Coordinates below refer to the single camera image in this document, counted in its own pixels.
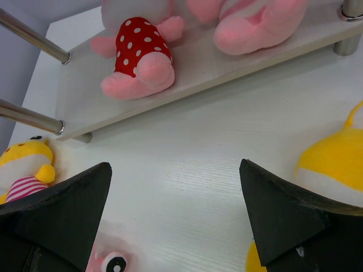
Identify pink toy pink-striped shirt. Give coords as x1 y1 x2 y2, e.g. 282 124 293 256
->
187 0 309 56

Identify pink toy orange-striped shirt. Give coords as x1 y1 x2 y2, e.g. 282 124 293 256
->
86 232 138 272

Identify yellow toy blue-striped shirt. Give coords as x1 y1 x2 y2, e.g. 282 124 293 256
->
246 104 362 271

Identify pink toy red polka-dot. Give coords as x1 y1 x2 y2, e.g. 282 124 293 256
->
90 1 185 100

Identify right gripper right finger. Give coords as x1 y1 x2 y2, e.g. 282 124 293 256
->
239 159 362 271

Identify yellow toy pink-striped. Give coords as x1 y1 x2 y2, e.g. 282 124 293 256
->
1 135 56 204

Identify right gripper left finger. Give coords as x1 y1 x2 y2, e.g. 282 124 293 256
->
1 162 112 271

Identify white two-tier shelf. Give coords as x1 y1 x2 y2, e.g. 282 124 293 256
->
1 1 362 143

